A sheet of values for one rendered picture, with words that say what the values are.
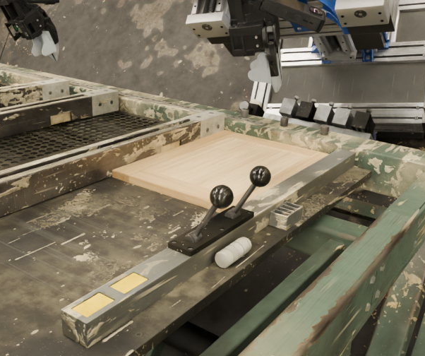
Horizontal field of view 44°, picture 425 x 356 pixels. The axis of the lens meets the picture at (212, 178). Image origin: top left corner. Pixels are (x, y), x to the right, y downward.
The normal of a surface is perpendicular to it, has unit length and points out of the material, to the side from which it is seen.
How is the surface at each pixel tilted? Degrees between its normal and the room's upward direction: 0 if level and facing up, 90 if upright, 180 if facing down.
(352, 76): 0
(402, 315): 0
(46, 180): 90
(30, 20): 90
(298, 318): 54
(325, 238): 36
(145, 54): 0
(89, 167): 90
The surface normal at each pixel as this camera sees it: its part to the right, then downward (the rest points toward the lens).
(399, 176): -0.58, 0.27
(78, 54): -0.44, -0.33
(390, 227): 0.04, -0.93
